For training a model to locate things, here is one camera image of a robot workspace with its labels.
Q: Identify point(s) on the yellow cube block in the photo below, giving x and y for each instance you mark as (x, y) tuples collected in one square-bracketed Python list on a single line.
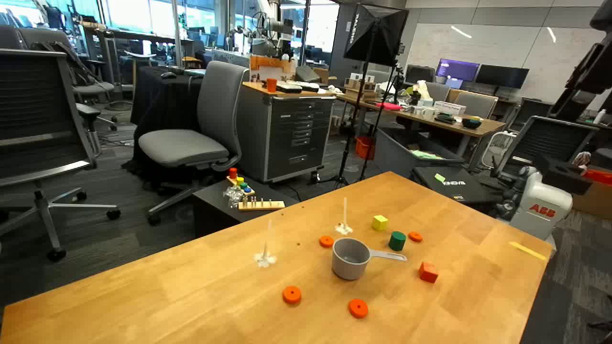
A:
[(379, 222)]

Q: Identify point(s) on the red cube block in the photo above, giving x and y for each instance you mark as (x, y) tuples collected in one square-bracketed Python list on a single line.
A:
[(427, 272)]

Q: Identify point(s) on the white ABB robot base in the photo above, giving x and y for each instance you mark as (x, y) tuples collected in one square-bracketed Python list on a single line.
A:
[(542, 205)]

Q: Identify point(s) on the orange disc near cup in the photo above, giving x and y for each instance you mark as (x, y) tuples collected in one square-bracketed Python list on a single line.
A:
[(326, 241)]

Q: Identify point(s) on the grey measuring cup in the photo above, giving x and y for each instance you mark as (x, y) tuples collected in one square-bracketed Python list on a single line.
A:
[(350, 258)]

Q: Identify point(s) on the orange cup on cabinet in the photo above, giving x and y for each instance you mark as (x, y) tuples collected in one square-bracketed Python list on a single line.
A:
[(272, 85)]

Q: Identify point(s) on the grey drawer cabinet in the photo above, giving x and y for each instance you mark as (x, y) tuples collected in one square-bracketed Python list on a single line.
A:
[(282, 134)]

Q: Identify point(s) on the wooden xylophone toy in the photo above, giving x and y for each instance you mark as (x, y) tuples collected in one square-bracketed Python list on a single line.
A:
[(261, 205)]

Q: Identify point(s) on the colourful stacking toy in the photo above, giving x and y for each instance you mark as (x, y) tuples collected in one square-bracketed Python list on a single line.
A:
[(239, 182)]

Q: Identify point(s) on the black low stand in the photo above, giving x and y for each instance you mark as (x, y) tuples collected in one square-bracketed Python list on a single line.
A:
[(213, 211)]

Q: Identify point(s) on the grey office chair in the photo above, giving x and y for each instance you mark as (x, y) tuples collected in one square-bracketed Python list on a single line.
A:
[(213, 148)]

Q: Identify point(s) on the orange disc front left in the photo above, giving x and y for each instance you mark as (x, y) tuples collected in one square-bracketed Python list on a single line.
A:
[(291, 295)]

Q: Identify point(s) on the orange disc far right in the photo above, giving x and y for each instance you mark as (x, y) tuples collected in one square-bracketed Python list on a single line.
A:
[(415, 236)]

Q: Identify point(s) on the orange disc front right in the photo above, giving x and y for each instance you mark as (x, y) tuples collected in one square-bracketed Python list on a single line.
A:
[(358, 308)]

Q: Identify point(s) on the black softbox light stand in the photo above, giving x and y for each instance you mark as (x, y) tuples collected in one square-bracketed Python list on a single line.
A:
[(375, 37)]

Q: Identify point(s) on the purple screen monitor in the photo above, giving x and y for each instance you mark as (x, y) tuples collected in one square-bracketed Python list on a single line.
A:
[(458, 69)]

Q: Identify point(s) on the black mesh office chair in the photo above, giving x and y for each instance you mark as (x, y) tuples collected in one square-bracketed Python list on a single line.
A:
[(43, 136)]

